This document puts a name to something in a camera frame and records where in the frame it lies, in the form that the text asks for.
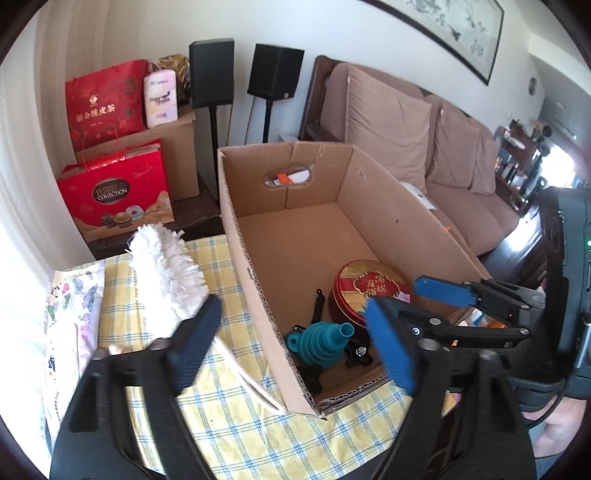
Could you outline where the closed brown cardboard box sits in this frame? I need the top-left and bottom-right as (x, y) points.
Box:
(139, 108), (200, 202)

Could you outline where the white plastic device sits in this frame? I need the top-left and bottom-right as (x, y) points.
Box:
(401, 181), (438, 212)

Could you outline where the red chocolate collection bag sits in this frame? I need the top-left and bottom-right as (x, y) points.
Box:
(57, 138), (176, 244)

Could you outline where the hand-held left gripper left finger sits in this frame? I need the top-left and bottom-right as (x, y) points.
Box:
(48, 294), (223, 480)

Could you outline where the framed ink wall painting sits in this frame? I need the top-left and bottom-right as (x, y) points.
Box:
(358, 0), (505, 87)

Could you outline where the large brown sofa cushion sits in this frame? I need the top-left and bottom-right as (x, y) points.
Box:
(345, 66), (433, 195)

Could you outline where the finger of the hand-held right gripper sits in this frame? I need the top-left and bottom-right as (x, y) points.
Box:
(413, 275), (550, 319)
(392, 307), (550, 352)

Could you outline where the gold wrapped gift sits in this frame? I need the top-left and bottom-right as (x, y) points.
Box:
(157, 54), (191, 106)

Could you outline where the yellow checked tablecloth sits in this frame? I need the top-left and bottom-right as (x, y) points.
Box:
(95, 235), (416, 480)

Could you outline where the pink tissue pack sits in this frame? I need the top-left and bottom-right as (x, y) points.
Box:
(143, 69), (181, 130)

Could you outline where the round red tin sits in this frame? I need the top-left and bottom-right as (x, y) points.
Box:
(331, 259), (414, 329)

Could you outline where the brown wooden sofa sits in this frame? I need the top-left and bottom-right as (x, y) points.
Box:
(298, 55), (550, 259)

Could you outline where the person's right hand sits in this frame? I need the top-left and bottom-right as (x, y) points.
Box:
(531, 397), (591, 457)

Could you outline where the white sheer curtain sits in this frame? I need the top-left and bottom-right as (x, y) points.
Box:
(0, 18), (100, 296)

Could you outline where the large cardboard box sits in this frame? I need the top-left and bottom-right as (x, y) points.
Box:
(216, 141), (497, 420)

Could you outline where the black star knob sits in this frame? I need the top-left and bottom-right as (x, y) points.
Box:
(344, 339), (375, 368)
(295, 362), (328, 395)

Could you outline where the blue collapsible funnel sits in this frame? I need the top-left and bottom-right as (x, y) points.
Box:
(286, 322), (355, 370)

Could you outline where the cluttered shelf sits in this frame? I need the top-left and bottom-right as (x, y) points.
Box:
(494, 117), (555, 215)

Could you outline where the red gift bag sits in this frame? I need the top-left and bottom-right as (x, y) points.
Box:
(65, 59), (149, 154)

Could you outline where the black speaker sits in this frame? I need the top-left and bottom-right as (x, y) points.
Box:
(247, 43), (305, 100)
(188, 39), (235, 110)

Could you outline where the white fluffy duster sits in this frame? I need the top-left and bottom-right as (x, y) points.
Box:
(126, 223), (288, 412)

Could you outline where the purple wet wipes pack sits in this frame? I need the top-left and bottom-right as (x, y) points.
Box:
(43, 263), (108, 444)

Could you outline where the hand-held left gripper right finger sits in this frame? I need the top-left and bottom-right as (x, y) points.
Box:
(365, 298), (539, 480)

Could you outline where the small beige stopper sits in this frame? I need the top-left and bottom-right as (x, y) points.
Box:
(93, 344), (134, 360)

